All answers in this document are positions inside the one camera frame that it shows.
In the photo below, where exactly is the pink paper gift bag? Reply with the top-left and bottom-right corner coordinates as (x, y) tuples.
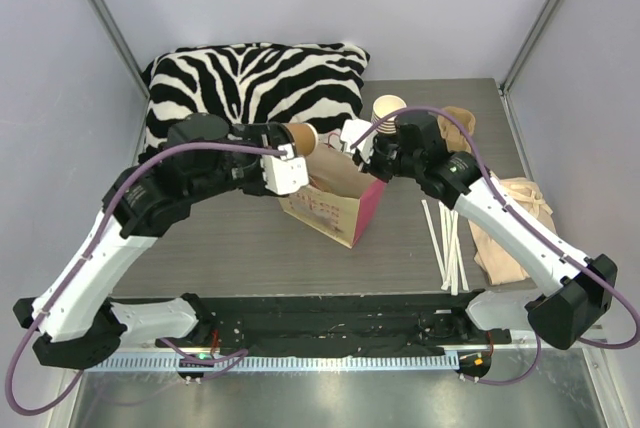
(279, 143), (386, 248)

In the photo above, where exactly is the brown paper coffee cup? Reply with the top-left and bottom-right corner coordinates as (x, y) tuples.
(284, 123), (319, 157)

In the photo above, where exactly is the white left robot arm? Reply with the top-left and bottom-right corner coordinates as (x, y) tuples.
(14, 114), (317, 370)

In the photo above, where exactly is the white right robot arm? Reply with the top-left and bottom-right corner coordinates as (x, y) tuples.
(340, 110), (617, 350)

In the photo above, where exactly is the stack of paper cups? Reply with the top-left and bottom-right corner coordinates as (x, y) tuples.
(371, 94), (406, 135)

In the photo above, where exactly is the white wrapped straw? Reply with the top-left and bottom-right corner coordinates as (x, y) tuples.
(447, 211), (458, 296)
(438, 202), (450, 291)
(421, 199), (449, 291)
(452, 212), (469, 291)

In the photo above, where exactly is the zebra print pillow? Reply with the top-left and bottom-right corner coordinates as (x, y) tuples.
(138, 42), (370, 161)

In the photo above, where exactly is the beige folded cloth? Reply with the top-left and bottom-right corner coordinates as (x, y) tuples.
(469, 177), (556, 286)

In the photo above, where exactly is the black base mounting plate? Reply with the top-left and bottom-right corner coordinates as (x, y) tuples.
(175, 292), (512, 358)

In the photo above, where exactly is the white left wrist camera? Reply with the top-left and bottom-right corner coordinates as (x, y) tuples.
(261, 144), (309, 196)

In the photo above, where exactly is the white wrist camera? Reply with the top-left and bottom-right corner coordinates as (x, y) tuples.
(261, 144), (309, 196)
(339, 119), (375, 171)

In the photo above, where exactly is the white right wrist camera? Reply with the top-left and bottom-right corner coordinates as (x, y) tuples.
(339, 119), (375, 171)

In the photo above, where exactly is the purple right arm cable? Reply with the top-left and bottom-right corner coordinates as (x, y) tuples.
(349, 105), (640, 387)

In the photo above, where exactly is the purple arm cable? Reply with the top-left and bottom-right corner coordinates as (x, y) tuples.
(349, 105), (640, 387)
(8, 141), (289, 417)

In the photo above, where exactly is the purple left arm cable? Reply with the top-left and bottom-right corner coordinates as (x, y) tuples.
(8, 141), (289, 417)

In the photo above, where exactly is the perforated metal rail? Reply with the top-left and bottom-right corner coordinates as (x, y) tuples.
(87, 351), (459, 373)

